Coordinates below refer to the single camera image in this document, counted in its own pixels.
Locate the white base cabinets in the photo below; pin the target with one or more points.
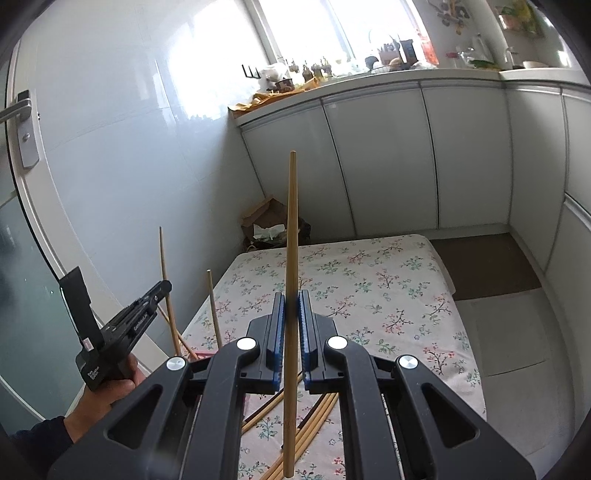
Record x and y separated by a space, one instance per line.
383 157

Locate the brown floor mat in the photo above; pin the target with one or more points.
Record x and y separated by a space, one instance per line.
485 267

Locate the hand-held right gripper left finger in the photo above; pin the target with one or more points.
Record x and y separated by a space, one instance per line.
278 332

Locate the pink chopstick holder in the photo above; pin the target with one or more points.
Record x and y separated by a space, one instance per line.
205 355

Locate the black hook rack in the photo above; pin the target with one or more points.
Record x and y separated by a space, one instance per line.
250 71

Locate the glass door with white frame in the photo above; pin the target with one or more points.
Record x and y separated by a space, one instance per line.
27 277

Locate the green yellow hanging bag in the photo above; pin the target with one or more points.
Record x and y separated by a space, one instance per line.
521 16

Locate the row of small bottles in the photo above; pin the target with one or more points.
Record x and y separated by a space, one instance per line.
311 68

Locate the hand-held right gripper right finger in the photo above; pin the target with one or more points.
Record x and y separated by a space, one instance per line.
304 332

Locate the floral tablecloth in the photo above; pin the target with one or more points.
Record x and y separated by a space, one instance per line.
392 300

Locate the white plastic bag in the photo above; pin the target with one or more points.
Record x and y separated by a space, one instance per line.
273 71

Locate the brown cardboard box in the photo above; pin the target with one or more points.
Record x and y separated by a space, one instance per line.
265 214

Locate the person's left hand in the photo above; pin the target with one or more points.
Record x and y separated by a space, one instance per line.
104 401

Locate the person's left forearm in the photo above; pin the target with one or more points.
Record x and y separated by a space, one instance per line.
41 438

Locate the wooden chopstick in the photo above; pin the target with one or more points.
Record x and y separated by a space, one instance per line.
214 309
166 277
182 339
291 230

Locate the crumpled white paper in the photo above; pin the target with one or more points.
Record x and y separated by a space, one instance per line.
270 232

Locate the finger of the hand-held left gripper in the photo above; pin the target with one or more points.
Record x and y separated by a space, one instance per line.
150 297

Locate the yellow cloth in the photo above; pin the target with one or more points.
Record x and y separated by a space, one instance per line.
263 99

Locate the dark trash bin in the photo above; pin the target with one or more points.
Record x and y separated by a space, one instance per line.
304 230

